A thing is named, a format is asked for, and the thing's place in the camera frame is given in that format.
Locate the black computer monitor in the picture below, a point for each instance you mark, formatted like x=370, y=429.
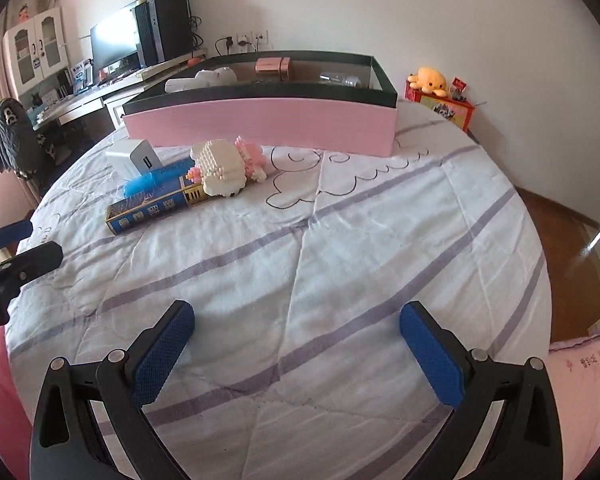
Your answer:
x=112, y=40

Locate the white plush toy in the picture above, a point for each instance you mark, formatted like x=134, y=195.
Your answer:
x=217, y=76

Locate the black printed jacket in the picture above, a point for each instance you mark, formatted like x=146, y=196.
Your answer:
x=12, y=135

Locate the white striped bedsheet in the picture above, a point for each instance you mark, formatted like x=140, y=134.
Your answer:
x=355, y=260

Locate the white charger block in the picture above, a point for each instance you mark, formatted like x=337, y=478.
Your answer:
x=130, y=157

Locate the blue and gold carton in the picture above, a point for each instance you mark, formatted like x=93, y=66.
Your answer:
x=150, y=210

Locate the rose gold round tin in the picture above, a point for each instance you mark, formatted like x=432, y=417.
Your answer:
x=267, y=65

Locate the white glass-door cabinet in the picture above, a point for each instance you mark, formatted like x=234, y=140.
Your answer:
x=30, y=35

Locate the red printed box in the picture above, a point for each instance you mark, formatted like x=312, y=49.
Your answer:
x=455, y=110

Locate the blue and white box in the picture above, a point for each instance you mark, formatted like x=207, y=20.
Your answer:
x=80, y=77

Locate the white plastic gadget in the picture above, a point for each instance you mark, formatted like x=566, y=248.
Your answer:
x=180, y=85

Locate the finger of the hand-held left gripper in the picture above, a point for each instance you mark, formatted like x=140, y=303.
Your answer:
x=10, y=232
x=35, y=260

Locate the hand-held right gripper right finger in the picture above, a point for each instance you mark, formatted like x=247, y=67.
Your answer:
x=432, y=360

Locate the white wall socket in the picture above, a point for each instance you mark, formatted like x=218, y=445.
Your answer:
x=245, y=40

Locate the pink bed cover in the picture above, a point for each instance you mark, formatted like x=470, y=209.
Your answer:
x=585, y=385

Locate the pink box with dark rim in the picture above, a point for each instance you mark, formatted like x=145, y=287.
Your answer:
x=280, y=120

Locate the black computer tower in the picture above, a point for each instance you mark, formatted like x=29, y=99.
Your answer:
x=170, y=30

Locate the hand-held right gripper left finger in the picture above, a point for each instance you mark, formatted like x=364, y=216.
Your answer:
x=162, y=355

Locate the blue marker pen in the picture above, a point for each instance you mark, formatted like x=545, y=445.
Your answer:
x=150, y=182

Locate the white pink brick figure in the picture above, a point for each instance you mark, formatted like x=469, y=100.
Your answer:
x=220, y=167

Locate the white desk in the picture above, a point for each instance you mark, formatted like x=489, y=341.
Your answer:
x=85, y=97

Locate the yellow plush octopus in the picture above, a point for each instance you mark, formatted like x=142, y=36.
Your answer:
x=430, y=79

